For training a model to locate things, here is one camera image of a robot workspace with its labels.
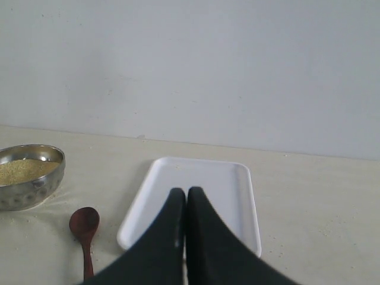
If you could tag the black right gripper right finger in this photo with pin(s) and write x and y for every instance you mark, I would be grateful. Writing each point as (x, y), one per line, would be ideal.
(214, 255)

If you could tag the steel bowl of millet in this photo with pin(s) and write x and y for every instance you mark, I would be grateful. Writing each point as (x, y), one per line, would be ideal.
(29, 174)

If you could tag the dark red wooden spoon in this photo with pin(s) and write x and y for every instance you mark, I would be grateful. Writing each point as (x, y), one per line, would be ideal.
(83, 224)

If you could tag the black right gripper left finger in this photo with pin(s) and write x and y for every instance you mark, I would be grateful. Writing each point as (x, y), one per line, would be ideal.
(157, 256)

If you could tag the white plastic tray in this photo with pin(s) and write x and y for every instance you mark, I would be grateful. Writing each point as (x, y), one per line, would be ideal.
(227, 185)

